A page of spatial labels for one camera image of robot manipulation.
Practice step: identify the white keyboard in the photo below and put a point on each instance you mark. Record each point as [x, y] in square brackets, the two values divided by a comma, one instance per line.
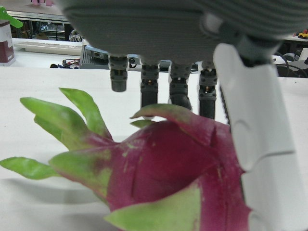
[48, 47]

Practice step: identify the red dragon fruit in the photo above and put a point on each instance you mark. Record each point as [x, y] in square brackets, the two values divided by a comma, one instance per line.
[163, 163]

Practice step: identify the green-tipped grabber stick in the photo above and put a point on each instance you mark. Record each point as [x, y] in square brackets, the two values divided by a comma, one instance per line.
[9, 18]

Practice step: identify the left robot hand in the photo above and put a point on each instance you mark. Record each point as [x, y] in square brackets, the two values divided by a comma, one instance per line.
[156, 26]

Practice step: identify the dark grey ribbed controller box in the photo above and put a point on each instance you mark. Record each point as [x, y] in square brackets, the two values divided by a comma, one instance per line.
[93, 56]

